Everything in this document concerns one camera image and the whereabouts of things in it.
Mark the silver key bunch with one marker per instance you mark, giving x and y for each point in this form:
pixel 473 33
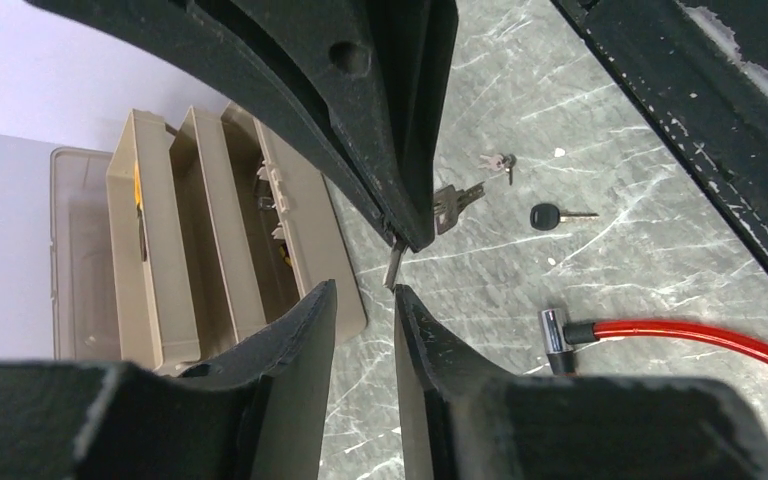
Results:
pixel 449 203

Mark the black head car key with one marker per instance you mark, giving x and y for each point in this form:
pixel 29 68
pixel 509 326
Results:
pixel 547 216

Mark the yellow handled pliers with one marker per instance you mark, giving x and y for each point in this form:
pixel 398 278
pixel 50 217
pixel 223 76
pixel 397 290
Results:
pixel 140 212

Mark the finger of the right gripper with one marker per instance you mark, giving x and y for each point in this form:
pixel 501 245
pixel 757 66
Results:
pixel 350 85
pixel 437 79

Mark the tools in bottom tray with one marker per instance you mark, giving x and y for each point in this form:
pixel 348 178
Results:
pixel 266 201

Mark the red cable lock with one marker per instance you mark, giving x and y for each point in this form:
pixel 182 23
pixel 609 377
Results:
pixel 561 336

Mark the beige tiered toolbox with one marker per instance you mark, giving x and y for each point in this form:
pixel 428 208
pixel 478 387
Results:
pixel 214 275

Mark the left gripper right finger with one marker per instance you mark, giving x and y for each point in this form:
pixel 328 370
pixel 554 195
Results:
pixel 464 417

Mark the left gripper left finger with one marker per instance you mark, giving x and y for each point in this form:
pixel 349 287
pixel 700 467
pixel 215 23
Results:
pixel 255 411

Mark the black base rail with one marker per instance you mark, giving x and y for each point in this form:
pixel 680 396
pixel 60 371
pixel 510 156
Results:
pixel 698 72

